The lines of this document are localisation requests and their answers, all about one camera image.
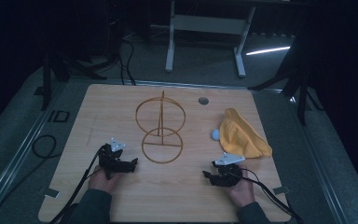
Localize yellow cloth hat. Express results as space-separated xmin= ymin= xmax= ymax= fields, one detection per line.
xmin=218 ymin=107 xmax=274 ymax=160

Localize grey tape piece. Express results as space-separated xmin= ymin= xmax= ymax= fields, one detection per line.
xmin=272 ymin=185 xmax=292 ymax=196
xmin=44 ymin=188 xmax=61 ymax=199

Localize black looped floor cable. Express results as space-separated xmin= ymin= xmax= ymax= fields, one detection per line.
xmin=31 ymin=133 xmax=58 ymax=160

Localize person's left hand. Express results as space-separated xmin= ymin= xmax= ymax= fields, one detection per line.
xmin=88 ymin=165 xmax=123 ymax=196

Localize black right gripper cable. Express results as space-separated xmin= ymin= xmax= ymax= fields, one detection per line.
xmin=229 ymin=167 xmax=304 ymax=224

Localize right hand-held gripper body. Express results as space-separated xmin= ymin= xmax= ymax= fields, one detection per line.
xmin=212 ymin=151 xmax=246 ymax=188

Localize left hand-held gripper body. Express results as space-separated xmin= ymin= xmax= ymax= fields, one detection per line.
xmin=98 ymin=137 xmax=132 ymax=180

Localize gold wire ring stand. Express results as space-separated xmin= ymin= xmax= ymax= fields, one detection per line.
xmin=134 ymin=90 xmax=187 ymax=165

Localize white desk frame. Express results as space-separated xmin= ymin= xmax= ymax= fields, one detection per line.
xmin=164 ymin=0 xmax=257 ymax=78

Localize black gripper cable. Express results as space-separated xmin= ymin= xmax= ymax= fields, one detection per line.
xmin=229 ymin=167 xmax=304 ymax=224
xmin=48 ymin=146 xmax=105 ymax=224

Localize person's right hand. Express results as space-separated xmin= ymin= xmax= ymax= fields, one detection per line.
xmin=227 ymin=166 xmax=256 ymax=208

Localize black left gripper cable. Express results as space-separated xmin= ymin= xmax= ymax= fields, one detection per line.
xmin=48 ymin=146 xmax=105 ymax=224

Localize black hanging cables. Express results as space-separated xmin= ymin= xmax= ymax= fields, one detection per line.
xmin=117 ymin=38 xmax=137 ymax=87

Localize black tripod stand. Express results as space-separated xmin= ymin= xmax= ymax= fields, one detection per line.
xmin=33 ymin=46 xmax=108 ymax=112
xmin=247 ymin=62 xmax=325 ymax=127

